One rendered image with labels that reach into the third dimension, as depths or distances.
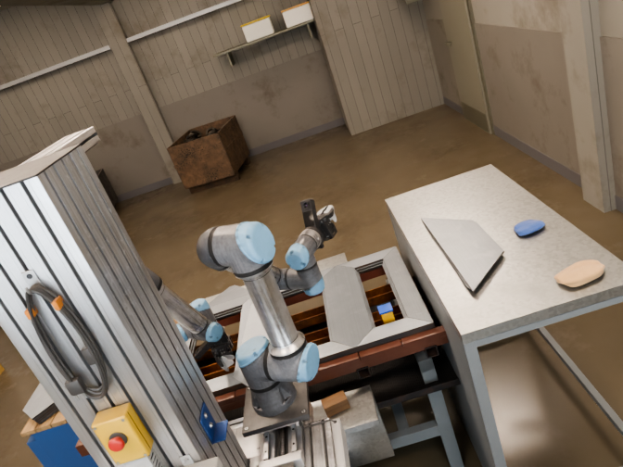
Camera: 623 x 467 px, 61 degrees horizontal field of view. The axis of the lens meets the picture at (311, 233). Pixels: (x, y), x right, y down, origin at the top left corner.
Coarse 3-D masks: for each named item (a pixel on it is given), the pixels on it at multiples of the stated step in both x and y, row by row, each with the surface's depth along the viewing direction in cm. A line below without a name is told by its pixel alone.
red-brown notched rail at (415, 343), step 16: (416, 336) 213; (432, 336) 211; (368, 352) 214; (384, 352) 213; (400, 352) 213; (416, 352) 214; (320, 368) 215; (336, 368) 214; (352, 368) 215; (224, 400) 217; (240, 400) 218; (80, 448) 223
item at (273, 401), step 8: (280, 384) 168; (288, 384) 171; (256, 392) 167; (264, 392) 166; (272, 392) 166; (280, 392) 168; (288, 392) 169; (296, 392) 173; (256, 400) 169; (264, 400) 167; (272, 400) 166; (280, 400) 167; (288, 400) 168; (256, 408) 170; (264, 408) 167; (272, 408) 167; (280, 408) 167; (264, 416) 169
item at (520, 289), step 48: (432, 192) 278; (480, 192) 259; (528, 192) 242; (432, 240) 232; (528, 240) 207; (576, 240) 196; (480, 288) 189; (528, 288) 180; (576, 288) 172; (480, 336) 172
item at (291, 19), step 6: (294, 6) 792; (300, 6) 793; (306, 6) 794; (288, 12) 795; (294, 12) 796; (300, 12) 796; (306, 12) 797; (288, 18) 798; (294, 18) 799; (300, 18) 799; (306, 18) 800; (312, 18) 801; (288, 24) 802; (294, 24) 803
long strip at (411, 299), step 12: (396, 252) 275; (396, 264) 264; (396, 276) 254; (408, 276) 250; (396, 288) 245; (408, 288) 241; (408, 300) 233; (420, 300) 230; (408, 312) 225; (420, 312) 222
